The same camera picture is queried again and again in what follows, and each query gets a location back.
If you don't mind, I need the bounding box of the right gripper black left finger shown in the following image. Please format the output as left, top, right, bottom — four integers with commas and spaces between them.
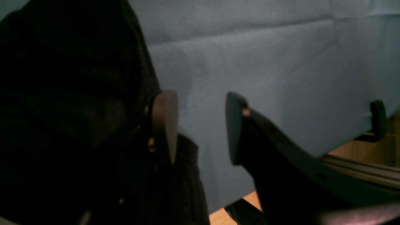
119, 91, 178, 225

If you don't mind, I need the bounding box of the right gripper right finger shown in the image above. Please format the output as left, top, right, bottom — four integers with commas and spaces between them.
225, 92, 399, 225

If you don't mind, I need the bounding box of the black T-shirt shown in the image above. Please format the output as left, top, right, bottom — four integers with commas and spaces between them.
1, 0, 210, 225

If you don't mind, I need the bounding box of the teal table cloth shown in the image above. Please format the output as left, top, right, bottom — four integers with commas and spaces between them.
127, 0, 399, 212

